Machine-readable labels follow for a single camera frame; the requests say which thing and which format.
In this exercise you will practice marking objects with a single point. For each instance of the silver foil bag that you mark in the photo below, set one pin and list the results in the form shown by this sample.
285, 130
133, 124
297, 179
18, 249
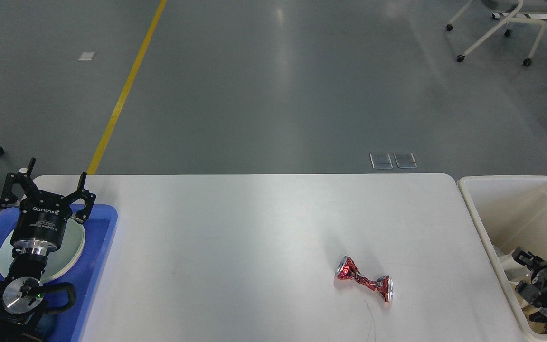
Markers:
515, 275

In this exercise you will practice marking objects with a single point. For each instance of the white paper cup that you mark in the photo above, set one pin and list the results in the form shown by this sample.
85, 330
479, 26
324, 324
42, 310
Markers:
507, 262

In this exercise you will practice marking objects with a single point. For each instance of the brown paper bag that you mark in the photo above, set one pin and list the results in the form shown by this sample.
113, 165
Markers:
533, 318

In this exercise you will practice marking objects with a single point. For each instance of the blue plastic tray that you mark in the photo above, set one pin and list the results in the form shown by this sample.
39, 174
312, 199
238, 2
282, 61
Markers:
85, 274

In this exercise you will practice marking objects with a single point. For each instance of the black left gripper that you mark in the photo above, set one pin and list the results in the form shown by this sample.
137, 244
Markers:
41, 228

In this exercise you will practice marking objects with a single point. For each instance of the floor outlet cover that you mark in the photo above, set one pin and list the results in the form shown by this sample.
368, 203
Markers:
381, 161
405, 160

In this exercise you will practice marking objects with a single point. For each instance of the floor outlet cover right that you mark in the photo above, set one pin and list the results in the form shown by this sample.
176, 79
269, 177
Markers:
405, 160

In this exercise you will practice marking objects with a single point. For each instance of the red foil wrapper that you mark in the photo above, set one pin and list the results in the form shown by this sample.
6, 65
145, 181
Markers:
348, 271

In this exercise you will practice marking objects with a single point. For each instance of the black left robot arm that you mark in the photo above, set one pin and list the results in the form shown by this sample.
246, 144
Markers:
25, 300

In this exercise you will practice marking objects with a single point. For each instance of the white plastic bin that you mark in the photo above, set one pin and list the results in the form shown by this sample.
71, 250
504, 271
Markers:
509, 212

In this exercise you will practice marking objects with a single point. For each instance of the light green plate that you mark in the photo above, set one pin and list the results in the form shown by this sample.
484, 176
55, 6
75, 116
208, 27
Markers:
60, 261

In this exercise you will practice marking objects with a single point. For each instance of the white office chair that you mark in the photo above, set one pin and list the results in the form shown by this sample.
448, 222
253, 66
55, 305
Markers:
512, 12

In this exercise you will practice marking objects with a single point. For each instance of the floor outlet cover left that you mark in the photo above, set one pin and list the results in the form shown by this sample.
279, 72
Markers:
381, 161

